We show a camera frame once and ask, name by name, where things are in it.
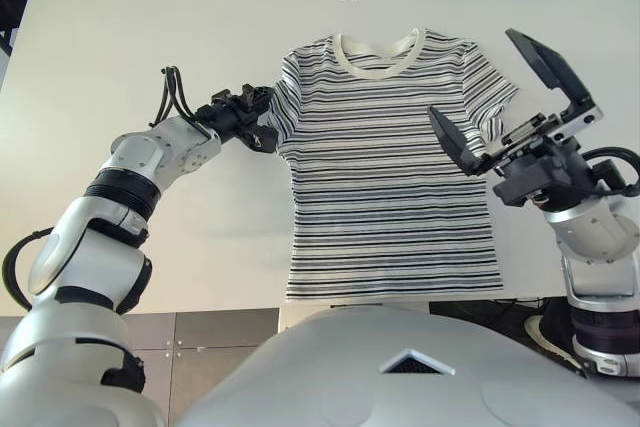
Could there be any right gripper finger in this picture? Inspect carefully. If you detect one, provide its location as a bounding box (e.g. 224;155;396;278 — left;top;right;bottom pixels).
428;106;489;177
505;27;592;109

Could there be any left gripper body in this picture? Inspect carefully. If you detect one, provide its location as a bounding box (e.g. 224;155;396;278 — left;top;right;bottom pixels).
194;89;262;149

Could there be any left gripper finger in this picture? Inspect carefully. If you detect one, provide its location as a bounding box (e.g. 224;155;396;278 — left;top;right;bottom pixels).
243;122;279;155

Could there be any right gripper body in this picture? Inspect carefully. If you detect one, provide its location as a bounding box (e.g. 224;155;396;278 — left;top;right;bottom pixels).
482;101;604;209

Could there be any striped T-shirt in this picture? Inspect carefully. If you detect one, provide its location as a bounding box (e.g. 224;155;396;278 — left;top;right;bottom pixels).
267;26;522;305

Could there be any robot body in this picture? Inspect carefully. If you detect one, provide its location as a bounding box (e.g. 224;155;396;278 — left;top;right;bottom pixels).
174;304;640;427

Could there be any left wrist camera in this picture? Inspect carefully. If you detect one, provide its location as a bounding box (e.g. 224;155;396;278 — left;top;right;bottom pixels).
240;82;274;114

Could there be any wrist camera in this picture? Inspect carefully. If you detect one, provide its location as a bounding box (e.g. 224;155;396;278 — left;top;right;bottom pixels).
492;164;551;209
240;82;274;114

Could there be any black cable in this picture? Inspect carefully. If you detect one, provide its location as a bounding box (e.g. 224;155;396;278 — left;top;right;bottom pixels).
1;228;53;311
579;145;640;198
148;65;202;129

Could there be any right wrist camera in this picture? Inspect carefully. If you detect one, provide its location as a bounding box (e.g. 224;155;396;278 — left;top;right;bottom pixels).
492;164;551;209

